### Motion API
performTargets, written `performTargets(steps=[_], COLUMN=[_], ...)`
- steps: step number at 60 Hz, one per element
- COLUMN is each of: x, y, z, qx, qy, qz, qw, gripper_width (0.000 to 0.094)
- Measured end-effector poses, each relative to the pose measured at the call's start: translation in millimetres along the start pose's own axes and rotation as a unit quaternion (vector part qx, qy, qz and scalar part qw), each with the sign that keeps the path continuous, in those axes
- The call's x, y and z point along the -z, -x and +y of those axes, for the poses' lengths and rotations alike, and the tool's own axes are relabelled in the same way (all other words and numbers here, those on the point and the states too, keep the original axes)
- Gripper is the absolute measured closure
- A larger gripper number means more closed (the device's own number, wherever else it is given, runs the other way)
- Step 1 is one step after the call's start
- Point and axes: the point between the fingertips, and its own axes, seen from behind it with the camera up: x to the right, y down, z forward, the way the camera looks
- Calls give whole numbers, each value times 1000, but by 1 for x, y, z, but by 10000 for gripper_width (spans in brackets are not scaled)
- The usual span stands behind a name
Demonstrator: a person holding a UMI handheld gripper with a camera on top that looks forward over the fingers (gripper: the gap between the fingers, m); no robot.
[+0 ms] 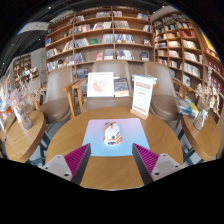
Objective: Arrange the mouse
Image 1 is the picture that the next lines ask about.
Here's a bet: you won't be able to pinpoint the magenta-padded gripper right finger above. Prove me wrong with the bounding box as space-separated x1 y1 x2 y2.
131 143 184 186

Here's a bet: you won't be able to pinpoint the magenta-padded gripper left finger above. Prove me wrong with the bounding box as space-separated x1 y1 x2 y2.
40 143 92 186

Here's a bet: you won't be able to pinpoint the white orange patterned computer mouse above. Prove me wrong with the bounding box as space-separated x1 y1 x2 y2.
102 121 123 146

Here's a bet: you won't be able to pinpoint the pink blue gradient mouse pad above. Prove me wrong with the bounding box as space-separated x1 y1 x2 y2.
81 117 151 158

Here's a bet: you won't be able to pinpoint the round wooden side table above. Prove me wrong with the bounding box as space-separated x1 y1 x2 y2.
4 109 47 164
181 113 222 163

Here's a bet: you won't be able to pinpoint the tan leather wooden armchair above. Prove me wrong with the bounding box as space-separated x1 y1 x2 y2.
143 61 193 123
71 59 134 114
34 65 79 124

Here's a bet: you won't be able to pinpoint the glass vase with dried flowers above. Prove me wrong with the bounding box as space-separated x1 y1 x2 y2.
7 77 46 130
192 66 223 131

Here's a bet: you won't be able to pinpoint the stack of colourful books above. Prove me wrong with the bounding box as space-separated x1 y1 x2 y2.
175 95 200 118

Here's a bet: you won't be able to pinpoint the white sign on wooden base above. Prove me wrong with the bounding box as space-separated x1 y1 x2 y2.
129 74 155 120

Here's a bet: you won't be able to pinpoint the dark cover book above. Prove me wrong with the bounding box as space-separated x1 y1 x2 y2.
113 77 130 98

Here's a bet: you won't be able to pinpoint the white framed pink flower picture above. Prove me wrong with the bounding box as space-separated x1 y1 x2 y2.
86 71 115 98

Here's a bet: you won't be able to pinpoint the distant wooden bookshelf unit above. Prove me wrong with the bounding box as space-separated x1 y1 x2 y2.
12 53 39 84

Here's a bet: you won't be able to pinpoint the curved wooden bookshelf unit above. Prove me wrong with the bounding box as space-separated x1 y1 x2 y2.
152 11 224 114

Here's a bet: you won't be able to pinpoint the wide wooden bookshelf unit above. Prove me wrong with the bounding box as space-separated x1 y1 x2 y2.
44 4 155 73

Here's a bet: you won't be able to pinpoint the white hanging ceiling sign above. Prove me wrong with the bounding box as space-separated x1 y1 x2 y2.
16 21 51 34

